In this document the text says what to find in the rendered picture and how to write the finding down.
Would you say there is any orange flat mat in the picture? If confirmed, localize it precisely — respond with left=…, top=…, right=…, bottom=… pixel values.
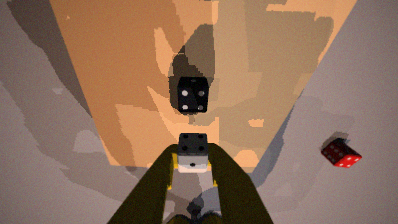
left=49, top=0, right=357, bottom=173

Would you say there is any red die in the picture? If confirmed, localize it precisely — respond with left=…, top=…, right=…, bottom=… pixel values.
left=321, top=142, right=362, bottom=168

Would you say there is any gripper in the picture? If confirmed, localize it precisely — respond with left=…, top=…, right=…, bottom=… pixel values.
left=107, top=143, right=274, bottom=224

